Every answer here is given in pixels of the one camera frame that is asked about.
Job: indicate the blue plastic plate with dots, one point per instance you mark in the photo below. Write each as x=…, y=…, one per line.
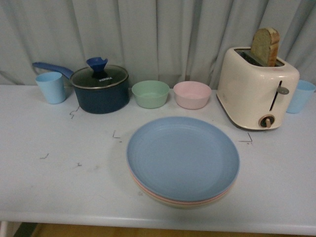
x=182, y=159

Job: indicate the pink plastic plate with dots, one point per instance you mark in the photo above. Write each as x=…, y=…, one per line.
x=145, y=191

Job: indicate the green plastic bowl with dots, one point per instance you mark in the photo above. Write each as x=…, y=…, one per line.
x=150, y=94

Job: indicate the pink plastic bowl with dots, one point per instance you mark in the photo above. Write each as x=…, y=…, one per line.
x=192, y=94

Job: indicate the dark blue saucepan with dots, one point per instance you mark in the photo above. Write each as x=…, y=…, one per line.
x=95, y=101

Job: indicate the glass pot lid blue knob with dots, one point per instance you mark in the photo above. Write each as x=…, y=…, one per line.
x=98, y=75

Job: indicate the grey curtain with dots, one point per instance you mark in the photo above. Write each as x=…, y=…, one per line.
x=167, y=40

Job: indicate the cream toaster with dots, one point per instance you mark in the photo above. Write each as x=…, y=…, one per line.
x=255, y=97

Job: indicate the light blue plastic cup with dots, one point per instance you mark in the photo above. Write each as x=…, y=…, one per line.
x=52, y=86

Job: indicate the toast slice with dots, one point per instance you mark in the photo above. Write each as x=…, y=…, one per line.
x=265, y=46

